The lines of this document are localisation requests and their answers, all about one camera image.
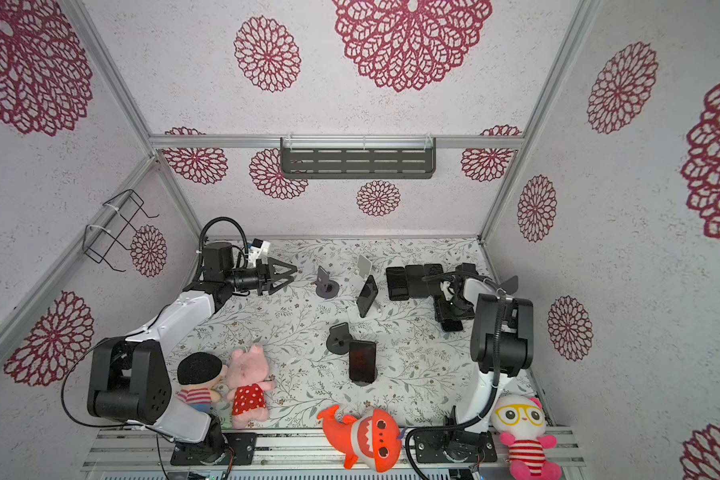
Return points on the black-haired boy plush doll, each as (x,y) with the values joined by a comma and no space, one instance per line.
(198,375)

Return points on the black phone reddish screen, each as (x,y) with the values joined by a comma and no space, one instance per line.
(362,359)

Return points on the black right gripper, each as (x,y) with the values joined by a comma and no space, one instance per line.
(445,313)

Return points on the blue-edged black phone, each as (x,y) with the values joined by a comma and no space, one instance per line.
(417,288)

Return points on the pink pig plush toy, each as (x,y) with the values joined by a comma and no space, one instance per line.
(247,382)

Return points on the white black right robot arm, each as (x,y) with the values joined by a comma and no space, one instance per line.
(501,342)

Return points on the white pink glasses plush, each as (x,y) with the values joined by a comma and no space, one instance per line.
(521,424)

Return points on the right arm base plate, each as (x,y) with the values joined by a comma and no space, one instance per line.
(457,446)

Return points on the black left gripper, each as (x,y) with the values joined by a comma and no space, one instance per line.
(266,271)

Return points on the black wire wall rack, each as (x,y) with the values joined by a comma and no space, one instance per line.
(102,236)

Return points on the teal-edged black phone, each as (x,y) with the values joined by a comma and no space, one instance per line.
(435,275)

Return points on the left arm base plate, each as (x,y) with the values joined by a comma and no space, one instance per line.
(236,448)

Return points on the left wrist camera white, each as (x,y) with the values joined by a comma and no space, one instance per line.
(258,251)

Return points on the grey wall shelf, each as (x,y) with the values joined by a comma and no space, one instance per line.
(362,158)

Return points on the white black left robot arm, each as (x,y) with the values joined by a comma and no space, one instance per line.
(129,380)

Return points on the white folding phone stand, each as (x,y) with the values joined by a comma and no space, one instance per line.
(364,266)

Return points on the grey round phone stand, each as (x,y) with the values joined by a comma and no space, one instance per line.
(325,287)

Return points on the black slab phone stand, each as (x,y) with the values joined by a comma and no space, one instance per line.
(339,339)

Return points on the red shark plush toy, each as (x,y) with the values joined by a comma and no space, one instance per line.
(374,440)

